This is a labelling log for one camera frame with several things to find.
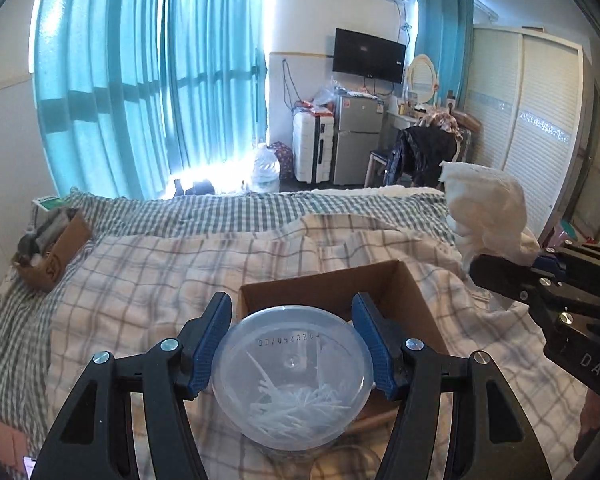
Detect beige plaid blanket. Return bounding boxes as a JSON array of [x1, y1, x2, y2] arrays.
[[45, 212, 598, 480]]

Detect wide teal window curtain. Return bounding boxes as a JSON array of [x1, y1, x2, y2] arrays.
[[164, 0, 273, 176], [27, 0, 173, 200]]

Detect narrow teal curtain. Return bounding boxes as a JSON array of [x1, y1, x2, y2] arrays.
[[413, 0, 476, 111]]

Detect wooden chair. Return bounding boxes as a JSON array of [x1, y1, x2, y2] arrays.
[[364, 149, 397, 189]]

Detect white sliding wardrobe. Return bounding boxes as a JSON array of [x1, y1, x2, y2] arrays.
[[459, 25, 597, 242]]

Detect silver mini fridge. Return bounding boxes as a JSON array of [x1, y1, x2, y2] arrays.
[[332, 93, 386, 186]]

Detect pink flat item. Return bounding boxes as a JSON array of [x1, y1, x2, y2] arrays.
[[0, 420, 31, 462]]

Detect patterned dark bag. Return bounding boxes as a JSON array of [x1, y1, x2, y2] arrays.
[[267, 140, 295, 181]]

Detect green and white box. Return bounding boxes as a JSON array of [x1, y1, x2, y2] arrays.
[[32, 196, 70, 231]]

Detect large clear water bottle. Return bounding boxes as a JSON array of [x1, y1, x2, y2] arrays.
[[250, 143, 281, 194]]

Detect white cloth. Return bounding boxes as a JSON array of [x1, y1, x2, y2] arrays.
[[439, 160, 542, 315]]

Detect white suitcase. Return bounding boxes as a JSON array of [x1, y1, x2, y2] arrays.
[[292, 109, 336, 185]]

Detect black wall television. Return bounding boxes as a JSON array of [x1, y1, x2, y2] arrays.
[[332, 28, 407, 85]]

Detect oval white vanity mirror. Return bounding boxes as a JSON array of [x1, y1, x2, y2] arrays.
[[405, 54, 439, 109]]

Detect small cardboard box with clutter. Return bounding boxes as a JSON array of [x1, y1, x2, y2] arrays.
[[12, 209, 94, 292]]

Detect clear plastic bag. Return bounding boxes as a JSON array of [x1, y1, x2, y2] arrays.
[[312, 85, 339, 114]]

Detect black clothes on chair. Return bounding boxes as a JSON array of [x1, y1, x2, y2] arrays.
[[384, 125, 459, 189]]

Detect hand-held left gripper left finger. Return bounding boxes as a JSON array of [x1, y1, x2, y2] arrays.
[[30, 291, 233, 480]]

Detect green checked bedsheet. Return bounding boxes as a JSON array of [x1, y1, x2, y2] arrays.
[[0, 187, 448, 466]]

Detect floral cloth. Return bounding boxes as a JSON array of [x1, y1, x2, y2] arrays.
[[419, 110, 462, 134]]

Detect clear round plastic container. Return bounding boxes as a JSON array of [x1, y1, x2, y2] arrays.
[[211, 305, 376, 448]]

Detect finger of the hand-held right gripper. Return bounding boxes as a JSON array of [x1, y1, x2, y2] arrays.
[[469, 254, 563, 307], [532, 241, 600, 306]]

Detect white dressing table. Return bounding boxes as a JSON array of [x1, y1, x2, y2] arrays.
[[383, 109, 422, 155]]

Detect brown cardboard box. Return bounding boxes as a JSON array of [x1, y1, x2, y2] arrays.
[[237, 259, 451, 431]]

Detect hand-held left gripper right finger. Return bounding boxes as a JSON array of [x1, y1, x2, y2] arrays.
[[351, 292, 553, 480]]

